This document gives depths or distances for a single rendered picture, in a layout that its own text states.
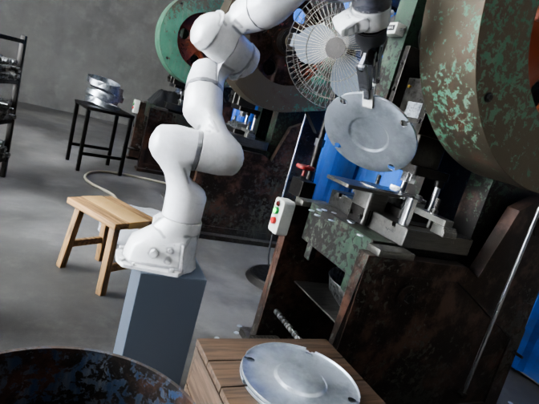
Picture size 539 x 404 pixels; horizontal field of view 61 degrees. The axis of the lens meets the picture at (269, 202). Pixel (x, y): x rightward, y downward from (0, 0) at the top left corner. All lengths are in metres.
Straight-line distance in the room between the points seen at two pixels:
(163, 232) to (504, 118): 0.90
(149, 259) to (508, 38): 1.01
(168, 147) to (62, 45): 6.70
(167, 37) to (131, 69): 3.60
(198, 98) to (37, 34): 6.64
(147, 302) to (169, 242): 0.17
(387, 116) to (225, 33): 0.50
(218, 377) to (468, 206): 1.06
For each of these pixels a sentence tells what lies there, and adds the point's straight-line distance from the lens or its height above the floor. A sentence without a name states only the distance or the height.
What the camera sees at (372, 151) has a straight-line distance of 1.42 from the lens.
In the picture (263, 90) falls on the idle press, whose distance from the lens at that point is 2.77.
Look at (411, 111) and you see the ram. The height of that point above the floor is 1.06.
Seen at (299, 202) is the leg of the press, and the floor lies 0.63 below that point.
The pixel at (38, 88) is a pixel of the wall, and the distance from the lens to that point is 7.87.
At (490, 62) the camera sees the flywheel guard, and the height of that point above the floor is 1.17.
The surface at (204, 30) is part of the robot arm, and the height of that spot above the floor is 1.09.
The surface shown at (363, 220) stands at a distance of 1.57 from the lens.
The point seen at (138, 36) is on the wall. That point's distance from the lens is 7.92.
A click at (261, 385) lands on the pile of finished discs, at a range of 1.08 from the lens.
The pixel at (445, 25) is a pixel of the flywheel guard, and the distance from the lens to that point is 1.19.
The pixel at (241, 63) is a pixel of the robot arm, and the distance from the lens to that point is 1.36.
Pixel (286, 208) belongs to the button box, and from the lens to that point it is 1.70.
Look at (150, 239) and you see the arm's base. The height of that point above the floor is 0.53.
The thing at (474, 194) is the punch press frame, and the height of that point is 0.85.
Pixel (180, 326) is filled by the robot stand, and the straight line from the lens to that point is 1.33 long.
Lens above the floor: 0.95
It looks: 12 degrees down
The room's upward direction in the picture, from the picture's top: 16 degrees clockwise
